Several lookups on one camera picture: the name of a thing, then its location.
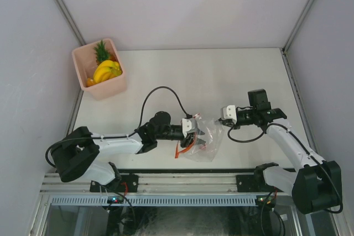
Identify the aluminium rail frame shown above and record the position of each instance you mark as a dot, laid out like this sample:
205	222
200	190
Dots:
157	183

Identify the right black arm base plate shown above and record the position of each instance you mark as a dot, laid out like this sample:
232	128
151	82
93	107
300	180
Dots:
251	183

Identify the fake orange carrot pieces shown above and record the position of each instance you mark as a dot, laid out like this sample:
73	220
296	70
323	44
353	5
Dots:
90	82

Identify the grey slotted cable duct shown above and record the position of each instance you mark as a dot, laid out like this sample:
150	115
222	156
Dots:
156	200

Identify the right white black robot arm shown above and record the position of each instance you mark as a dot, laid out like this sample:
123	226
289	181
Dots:
316	184

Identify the clear zip top bag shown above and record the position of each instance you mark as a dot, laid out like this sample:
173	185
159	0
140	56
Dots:
203	137

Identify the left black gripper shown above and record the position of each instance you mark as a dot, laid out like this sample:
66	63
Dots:
185	142

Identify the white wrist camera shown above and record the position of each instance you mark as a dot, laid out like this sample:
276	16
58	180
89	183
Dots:
188	126
229	113

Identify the pink plastic bin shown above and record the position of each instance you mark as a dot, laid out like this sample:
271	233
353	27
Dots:
85	65

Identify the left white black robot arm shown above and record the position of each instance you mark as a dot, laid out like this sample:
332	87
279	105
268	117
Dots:
83	155

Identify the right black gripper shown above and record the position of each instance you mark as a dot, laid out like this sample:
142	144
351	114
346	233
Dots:
225	122

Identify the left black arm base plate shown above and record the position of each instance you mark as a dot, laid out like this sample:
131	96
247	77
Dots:
127	183

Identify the yellow fake banana bunch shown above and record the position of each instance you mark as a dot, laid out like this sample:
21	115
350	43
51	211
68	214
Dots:
107	70

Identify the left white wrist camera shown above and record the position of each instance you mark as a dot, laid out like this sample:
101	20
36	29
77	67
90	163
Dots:
188	126

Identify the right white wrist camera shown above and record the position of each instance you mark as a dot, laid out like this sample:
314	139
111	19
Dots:
229	113

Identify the fake pineapple green crown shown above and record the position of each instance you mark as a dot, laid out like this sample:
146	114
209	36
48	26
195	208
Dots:
101	53

